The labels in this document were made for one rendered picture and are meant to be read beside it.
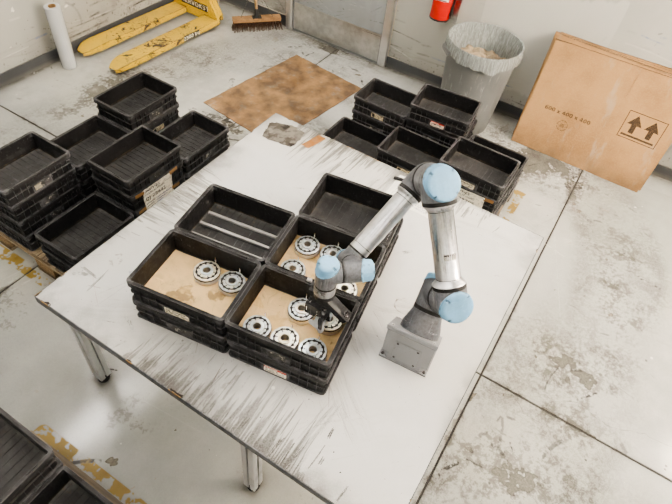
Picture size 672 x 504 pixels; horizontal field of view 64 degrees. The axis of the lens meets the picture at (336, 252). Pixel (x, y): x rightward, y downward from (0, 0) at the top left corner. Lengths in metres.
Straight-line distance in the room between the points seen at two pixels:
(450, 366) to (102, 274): 1.45
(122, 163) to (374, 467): 2.13
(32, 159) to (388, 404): 2.33
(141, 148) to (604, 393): 2.88
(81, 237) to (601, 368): 2.92
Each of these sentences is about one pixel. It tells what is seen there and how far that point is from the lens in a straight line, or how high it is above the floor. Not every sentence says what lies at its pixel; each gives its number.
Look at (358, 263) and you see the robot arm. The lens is 1.76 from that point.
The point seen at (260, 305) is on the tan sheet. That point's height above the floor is 0.83.
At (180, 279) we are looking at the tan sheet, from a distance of 2.18.
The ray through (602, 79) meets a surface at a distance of 4.44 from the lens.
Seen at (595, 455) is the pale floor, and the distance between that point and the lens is 3.11.
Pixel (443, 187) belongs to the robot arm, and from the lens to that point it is 1.75.
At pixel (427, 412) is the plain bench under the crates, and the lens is 2.07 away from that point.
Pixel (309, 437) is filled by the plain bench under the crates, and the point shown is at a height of 0.70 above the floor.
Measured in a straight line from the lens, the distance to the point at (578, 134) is 4.56.
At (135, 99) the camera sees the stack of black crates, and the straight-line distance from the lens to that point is 3.74.
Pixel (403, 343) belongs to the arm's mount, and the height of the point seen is 0.84.
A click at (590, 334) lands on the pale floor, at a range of 3.50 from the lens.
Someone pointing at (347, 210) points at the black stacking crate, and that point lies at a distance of 2.44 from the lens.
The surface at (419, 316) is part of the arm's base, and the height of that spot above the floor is 0.93.
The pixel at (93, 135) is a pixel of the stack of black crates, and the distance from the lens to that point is 3.68.
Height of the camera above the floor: 2.52
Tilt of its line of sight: 48 degrees down
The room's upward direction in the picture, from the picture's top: 8 degrees clockwise
